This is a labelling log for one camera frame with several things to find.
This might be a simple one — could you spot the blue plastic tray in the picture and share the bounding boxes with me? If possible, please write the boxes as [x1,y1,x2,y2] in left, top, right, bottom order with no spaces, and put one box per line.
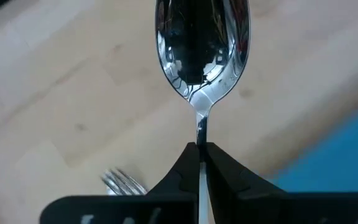
[268,99,358,192]

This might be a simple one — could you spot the orange-handled metal spoon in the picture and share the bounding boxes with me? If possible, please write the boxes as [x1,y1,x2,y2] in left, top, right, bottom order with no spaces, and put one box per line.
[154,0,251,224]

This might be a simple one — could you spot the orange-handled metal fork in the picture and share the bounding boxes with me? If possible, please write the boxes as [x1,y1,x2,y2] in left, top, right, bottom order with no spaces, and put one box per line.
[100,167,149,196]

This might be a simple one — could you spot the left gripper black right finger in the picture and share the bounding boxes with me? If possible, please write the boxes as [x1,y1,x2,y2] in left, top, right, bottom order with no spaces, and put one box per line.
[205,142,358,224]

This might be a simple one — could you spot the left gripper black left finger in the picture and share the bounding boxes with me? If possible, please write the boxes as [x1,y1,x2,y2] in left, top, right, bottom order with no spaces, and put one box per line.
[39,142,201,224]

